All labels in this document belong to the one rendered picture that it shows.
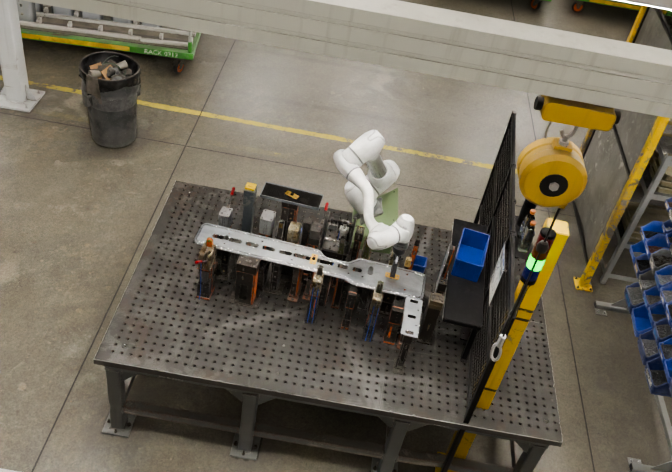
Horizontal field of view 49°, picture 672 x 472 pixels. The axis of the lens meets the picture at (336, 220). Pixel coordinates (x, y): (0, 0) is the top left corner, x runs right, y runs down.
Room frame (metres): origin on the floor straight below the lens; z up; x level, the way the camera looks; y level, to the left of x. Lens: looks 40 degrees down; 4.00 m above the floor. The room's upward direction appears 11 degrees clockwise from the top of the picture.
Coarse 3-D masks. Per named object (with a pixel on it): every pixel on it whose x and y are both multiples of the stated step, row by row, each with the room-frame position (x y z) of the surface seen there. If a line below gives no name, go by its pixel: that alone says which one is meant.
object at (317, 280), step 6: (318, 276) 2.99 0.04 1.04; (312, 282) 2.95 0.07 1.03; (318, 282) 2.95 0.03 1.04; (312, 288) 2.95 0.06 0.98; (318, 288) 2.94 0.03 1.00; (312, 294) 2.94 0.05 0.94; (318, 294) 2.95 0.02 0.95; (312, 300) 2.96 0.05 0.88; (318, 300) 3.02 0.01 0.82; (312, 306) 2.96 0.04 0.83; (306, 312) 3.02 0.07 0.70; (312, 312) 2.95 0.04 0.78; (306, 318) 2.95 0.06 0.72; (312, 318) 2.95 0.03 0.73; (312, 324) 2.93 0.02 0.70
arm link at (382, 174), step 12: (372, 132) 3.64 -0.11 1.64; (360, 144) 3.57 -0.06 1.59; (372, 144) 3.57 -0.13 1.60; (360, 156) 3.52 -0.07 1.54; (372, 156) 3.56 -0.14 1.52; (372, 168) 3.74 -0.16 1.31; (384, 168) 3.84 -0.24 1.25; (396, 168) 3.98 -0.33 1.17; (372, 180) 3.87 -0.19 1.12; (384, 180) 3.87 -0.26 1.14
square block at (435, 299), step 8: (432, 296) 2.99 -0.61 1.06; (440, 296) 3.00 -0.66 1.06; (432, 304) 2.95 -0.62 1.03; (440, 304) 2.95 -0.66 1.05; (432, 312) 2.95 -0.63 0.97; (424, 320) 2.95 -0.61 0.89; (432, 320) 2.95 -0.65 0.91; (424, 328) 2.95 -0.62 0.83; (432, 328) 2.95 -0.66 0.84; (424, 336) 2.95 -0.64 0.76
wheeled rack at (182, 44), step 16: (48, 16) 6.71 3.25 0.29; (64, 16) 6.73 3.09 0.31; (80, 16) 6.84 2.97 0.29; (32, 32) 6.37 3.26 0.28; (48, 32) 6.43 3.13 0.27; (64, 32) 6.48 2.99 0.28; (80, 32) 6.52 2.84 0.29; (96, 32) 6.54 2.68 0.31; (112, 32) 6.64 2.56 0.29; (128, 32) 6.61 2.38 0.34; (144, 32) 6.77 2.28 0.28; (160, 32) 6.84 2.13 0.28; (176, 32) 6.86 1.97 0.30; (192, 32) 6.90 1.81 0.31; (112, 48) 6.44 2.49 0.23; (128, 48) 6.45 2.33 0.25; (144, 48) 6.48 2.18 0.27; (160, 48) 6.53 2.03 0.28; (176, 48) 6.71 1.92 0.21; (192, 48) 6.64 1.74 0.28; (176, 64) 6.52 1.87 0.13
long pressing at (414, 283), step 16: (208, 224) 3.29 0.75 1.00; (224, 240) 3.19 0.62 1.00; (256, 240) 3.24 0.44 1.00; (272, 240) 3.26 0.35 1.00; (256, 256) 3.11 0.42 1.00; (272, 256) 3.13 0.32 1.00; (288, 256) 3.15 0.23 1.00; (320, 256) 3.20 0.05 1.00; (336, 272) 3.09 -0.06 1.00; (352, 272) 3.12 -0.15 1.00; (384, 272) 3.17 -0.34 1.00; (400, 272) 3.19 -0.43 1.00; (416, 272) 3.22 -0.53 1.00; (368, 288) 3.02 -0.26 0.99; (384, 288) 3.04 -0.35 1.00; (400, 288) 3.06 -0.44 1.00; (416, 288) 3.09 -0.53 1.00
